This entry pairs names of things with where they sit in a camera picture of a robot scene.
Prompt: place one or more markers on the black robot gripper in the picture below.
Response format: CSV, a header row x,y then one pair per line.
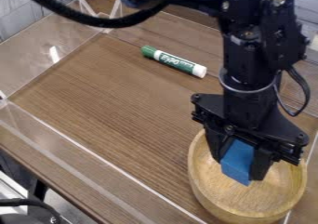
x,y
278,140

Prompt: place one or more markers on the blue rectangular block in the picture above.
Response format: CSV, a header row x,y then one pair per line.
x,y
235,162

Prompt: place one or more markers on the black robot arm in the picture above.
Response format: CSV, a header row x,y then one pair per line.
x,y
263,44

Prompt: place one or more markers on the brown wooden bowl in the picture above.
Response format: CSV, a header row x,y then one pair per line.
x,y
259,203

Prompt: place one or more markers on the green Expo marker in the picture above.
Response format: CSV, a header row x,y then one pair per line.
x,y
173,61

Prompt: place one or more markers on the black metal table leg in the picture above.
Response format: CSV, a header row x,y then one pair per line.
x,y
40,190

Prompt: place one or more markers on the clear acrylic tray walls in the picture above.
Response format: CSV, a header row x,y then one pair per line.
x,y
96,117

